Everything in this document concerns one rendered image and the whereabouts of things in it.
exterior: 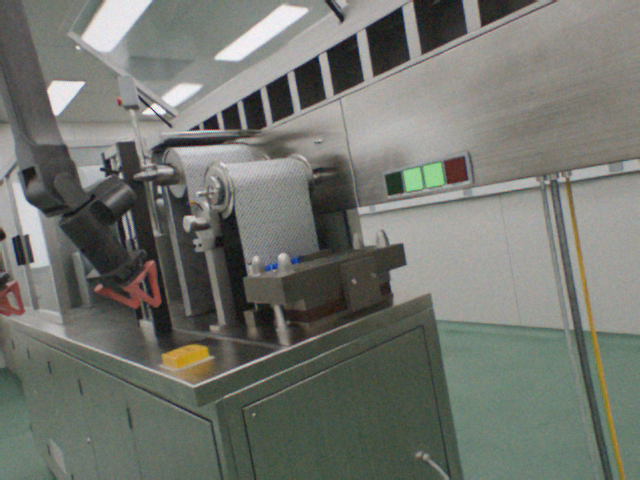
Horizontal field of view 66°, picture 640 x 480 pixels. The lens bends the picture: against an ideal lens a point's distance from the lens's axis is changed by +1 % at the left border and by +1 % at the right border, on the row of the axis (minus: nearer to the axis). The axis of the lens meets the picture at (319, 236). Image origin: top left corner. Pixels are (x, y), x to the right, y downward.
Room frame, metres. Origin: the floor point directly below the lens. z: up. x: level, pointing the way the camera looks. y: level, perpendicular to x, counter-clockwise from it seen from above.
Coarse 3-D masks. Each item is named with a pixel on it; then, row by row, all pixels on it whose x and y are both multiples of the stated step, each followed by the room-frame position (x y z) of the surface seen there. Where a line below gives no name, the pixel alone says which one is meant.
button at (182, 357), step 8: (192, 344) 1.01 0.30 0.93; (168, 352) 0.98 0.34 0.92; (176, 352) 0.97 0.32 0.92; (184, 352) 0.96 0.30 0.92; (192, 352) 0.95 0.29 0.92; (200, 352) 0.96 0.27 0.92; (168, 360) 0.95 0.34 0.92; (176, 360) 0.93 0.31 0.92; (184, 360) 0.94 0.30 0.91; (192, 360) 0.95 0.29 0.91; (176, 368) 0.93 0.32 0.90
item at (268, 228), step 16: (240, 208) 1.21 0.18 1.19; (256, 208) 1.24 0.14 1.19; (272, 208) 1.27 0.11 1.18; (288, 208) 1.30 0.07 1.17; (304, 208) 1.33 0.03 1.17; (240, 224) 1.20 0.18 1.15; (256, 224) 1.23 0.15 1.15; (272, 224) 1.26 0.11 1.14; (288, 224) 1.29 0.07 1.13; (304, 224) 1.33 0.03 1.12; (256, 240) 1.22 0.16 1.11; (272, 240) 1.26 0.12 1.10; (288, 240) 1.29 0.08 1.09; (304, 240) 1.32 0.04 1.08; (272, 256) 1.25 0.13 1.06
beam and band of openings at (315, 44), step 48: (384, 0) 1.18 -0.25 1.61; (432, 0) 1.15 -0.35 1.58; (480, 0) 1.01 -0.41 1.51; (528, 0) 1.00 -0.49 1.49; (288, 48) 1.48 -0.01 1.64; (336, 48) 1.35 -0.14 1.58; (384, 48) 1.28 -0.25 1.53; (432, 48) 1.15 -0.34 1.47; (240, 96) 1.71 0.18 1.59; (288, 96) 1.63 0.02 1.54; (336, 96) 1.35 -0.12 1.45
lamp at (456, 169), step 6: (444, 162) 1.10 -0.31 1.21; (450, 162) 1.08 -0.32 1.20; (456, 162) 1.07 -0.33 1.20; (462, 162) 1.06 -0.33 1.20; (450, 168) 1.09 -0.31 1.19; (456, 168) 1.07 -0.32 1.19; (462, 168) 1.06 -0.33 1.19; (450, 174) 1.09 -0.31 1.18; (456, 174) 1.08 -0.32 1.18; (462, 174) 1.07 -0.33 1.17; (450, 180) 1.09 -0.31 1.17; (456, 180) 1.08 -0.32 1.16; (462, 180) 1.07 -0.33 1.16
